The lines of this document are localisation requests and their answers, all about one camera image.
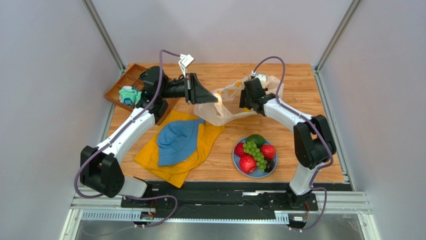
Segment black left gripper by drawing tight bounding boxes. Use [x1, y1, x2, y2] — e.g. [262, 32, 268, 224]
[160, 74, 218, 105]

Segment banana print plastic bag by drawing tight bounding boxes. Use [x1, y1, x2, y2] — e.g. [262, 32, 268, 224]
[193, 74, 285, 127]

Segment green grape bunch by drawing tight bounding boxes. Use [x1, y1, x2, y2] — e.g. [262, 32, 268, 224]
[243, 141, 266, 173]

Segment red strawberry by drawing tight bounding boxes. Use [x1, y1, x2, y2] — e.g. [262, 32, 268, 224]
[260, 144, 276, 160]
[233, 142, 247, 158]

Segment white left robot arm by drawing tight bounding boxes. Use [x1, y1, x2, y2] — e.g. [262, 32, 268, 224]
[73, 65, 218, 199]

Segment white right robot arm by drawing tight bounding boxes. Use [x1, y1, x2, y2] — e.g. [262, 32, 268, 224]
[239, 77, 337, 209]

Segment green avocado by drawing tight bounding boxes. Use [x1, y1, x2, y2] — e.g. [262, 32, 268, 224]
[246, 134, 266, 148]

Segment blue bucket hat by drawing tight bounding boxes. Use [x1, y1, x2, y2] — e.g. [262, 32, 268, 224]
[156, 118, 205, 167]

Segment red apple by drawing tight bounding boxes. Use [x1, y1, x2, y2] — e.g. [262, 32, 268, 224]
[238, 154, 258, 174]

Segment brown divided organizer tray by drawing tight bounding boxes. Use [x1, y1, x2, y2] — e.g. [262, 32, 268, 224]
[104, 63, 181, 126]

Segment teal sock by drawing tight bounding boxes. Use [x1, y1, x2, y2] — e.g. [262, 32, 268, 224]
[118, 86, 141, 107]

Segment dark plum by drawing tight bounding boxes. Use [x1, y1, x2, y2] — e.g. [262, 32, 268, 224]
[264, 159, 275, 173]

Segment blue plate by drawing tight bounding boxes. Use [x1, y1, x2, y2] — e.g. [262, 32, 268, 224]
[232, 136, 278, 179]

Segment yellow cloth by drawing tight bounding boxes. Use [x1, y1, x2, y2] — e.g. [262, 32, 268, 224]
[134, 110, 225, 188]

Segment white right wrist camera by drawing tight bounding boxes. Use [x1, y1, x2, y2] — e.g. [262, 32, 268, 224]
[249, 73, 267, 88]

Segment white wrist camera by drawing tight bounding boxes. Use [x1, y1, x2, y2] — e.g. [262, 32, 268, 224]
[249, 73, 267, 88]
[178, 54, 195, 77]

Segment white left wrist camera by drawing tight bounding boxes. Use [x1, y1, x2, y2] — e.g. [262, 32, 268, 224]
[178, 54, 195, 77]

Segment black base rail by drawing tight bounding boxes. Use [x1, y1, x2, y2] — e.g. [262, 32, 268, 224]
[89, 179, 354, 221]

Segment aluminium frame rail left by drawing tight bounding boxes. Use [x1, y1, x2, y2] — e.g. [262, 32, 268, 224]
[81, 0, 127, 74]

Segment aluminium frame rail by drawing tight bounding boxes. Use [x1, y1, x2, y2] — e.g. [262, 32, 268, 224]
[314, 0, 363, 74]
[81, 0, 127, 74]

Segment aluminium frame rail right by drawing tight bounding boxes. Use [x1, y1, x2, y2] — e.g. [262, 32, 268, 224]
[314, 0, 363, 74]

